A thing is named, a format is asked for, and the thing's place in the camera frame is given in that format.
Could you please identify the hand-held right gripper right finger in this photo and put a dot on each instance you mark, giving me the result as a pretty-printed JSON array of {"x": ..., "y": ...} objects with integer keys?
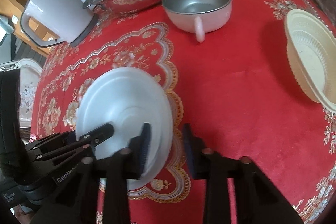
[{"x": 189, "y": 148}]

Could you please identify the white carved chair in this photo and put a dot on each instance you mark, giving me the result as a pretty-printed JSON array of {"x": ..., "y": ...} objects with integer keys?
[{"x": 29, "y": 87}]

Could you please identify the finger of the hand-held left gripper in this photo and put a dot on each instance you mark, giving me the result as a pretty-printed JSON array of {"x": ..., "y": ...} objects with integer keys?
[
  {"x": 101, "y": 133},
  {"x": 52, "y": 141}
]

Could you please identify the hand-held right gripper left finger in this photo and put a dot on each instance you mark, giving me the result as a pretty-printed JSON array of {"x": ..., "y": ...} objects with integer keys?
[{"x": 144, "y": 148}]

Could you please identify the cream plastic bowl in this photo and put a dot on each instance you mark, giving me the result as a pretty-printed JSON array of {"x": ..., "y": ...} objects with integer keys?
[{"x": 312, "y": 56}]

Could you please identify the small white foam bowl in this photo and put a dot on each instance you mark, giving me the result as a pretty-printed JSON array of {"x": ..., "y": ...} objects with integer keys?
[{"x": 123, "y": 108}]

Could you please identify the white electric kettle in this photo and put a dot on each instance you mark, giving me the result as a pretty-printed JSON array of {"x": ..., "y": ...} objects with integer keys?
[{"x": 57, "y": 8}]

